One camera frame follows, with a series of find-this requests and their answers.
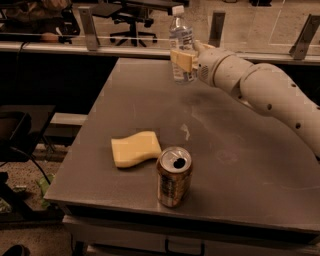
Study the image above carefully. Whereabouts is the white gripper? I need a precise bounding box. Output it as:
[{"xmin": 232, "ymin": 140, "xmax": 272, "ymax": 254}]
[{"xmin": 170, "ymin": 40, "xmax": 239, "ymax": 88}]

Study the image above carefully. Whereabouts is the clear plastic water bottle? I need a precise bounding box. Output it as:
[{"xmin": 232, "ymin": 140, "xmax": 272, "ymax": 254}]
[{"xmin": 169, "ymin": 5, "xmax": 196, "ymax": 84}]

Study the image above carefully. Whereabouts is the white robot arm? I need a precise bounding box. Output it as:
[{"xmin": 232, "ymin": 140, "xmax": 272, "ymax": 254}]
[{"xmin": 170, "ymin": 42, "xmax": 320, "ymax": 158}]

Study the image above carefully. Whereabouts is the black office chair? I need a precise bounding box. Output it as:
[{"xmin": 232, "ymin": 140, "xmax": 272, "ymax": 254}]
[{"xmin": 92, "ymin": 0, "xmax": 189, "ymax": 47}]

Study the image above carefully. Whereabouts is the open soda can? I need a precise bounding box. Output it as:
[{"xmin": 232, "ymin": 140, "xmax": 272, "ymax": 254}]
[{"xmin": 156, "ymin": 147, "xmax": 193, "ymax": 208}]

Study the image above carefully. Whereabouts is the yellow sponge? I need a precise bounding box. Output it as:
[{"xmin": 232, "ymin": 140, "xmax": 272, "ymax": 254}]
[{"xmin": 111, "ymin": 131, "xmax": 162, "ymax": 168}]

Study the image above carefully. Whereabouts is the green crumpled wrapper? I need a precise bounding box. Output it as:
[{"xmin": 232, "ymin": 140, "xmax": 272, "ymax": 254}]
[{"xmin": 36, "ymin": 174, "xmax": 55, "ymax": 210}]

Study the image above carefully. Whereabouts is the white cabinet under table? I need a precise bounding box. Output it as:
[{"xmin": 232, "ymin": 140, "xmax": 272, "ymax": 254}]
[{"xmin": 63, "ymin": 215, "xmax": 320, "ymax": 256}]

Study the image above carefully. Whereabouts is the middle metal railing post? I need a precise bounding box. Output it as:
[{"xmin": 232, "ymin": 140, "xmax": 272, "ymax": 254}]
[{"xmin": 208, "ymin": 11, "xmax": 226, "ymax": 47}]

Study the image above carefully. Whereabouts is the metal railing post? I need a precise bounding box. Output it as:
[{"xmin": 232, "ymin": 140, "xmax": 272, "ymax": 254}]
[
  {"xmin": 289, "ymin": 14, "xmax": 320, "ymax": 60},
  {"xmin": 78, "ymin": 6, "xmax": 99, "ymax": 51},
  {"xmin": 208, "ymin": 11, "xmax": 226, "ymax": 47}
]

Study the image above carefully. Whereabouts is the right metal railing post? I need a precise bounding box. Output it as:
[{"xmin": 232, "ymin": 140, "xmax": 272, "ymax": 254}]
[{"xmin": 289, "ymin": 14, "xmax": 320, "ymax": 60}]

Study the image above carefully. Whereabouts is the left metal railing post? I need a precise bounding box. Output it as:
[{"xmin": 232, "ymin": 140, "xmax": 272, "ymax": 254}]
[{"xmin": 78, "ymin": 6, "xmax": 99, "ymax": 51}]

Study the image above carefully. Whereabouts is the black cable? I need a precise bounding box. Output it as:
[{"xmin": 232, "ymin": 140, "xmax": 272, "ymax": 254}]
[{"xmin": 0, "ymin": 146, "xmax": 52, "ymax": 186}]

